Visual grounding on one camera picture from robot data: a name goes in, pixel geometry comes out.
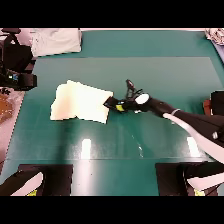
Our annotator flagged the cream shirt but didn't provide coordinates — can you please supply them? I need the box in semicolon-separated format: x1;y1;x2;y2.
49;79;114;125

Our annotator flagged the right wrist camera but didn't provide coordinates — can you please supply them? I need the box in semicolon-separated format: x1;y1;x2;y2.
125;79;144;101

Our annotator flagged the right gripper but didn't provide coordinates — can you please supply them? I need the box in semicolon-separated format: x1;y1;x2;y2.
103;96;136;113

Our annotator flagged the patterned white garment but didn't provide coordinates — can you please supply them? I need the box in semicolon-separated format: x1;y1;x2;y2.
205;28;224;46

